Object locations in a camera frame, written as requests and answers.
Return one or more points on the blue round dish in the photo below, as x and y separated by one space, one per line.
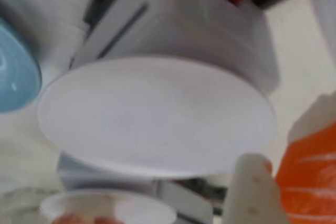
15 72

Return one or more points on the red tuna sushi toy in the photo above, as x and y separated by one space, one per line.
68 220

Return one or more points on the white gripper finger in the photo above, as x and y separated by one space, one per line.
249 195

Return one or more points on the white toy train wagon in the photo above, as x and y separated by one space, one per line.
197 30

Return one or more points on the orange salmon sushi toy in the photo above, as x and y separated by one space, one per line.
309 171

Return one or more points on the white round plastic plate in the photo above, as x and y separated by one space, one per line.
136 208
157 116

